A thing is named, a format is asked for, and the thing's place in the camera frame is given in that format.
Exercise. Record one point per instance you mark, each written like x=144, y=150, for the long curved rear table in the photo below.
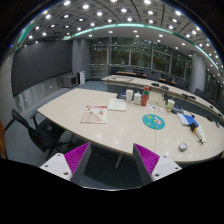
x=162, y=88

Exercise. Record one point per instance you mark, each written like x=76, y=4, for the clear plastic container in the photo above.
x=156, y=99

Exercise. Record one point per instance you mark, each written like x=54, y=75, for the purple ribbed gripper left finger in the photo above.
x=69, y=166

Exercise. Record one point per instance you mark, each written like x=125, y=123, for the grey cabinet box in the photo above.
x=69, y=81

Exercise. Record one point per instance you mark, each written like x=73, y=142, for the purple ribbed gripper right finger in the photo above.
x=151, y=166

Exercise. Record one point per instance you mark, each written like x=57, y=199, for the large dark wall screen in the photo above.
x=38, y=62

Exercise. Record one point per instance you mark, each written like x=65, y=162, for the white air purifier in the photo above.
x=81, y=77

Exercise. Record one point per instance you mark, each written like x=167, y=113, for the white paper booklet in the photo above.
x=117, y=105

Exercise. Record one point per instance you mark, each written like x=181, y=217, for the white lidded jar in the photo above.
x=137, y=98

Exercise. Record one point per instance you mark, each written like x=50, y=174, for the green and white paper cup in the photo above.
x=170, y=105

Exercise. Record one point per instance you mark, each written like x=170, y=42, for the white notebook with blue edge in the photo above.
x=183, y=120

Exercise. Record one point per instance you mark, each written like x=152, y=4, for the black office chair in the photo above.
x=46, y=135

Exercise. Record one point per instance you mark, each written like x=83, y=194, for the red bottle with green cap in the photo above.
x=145, y=95

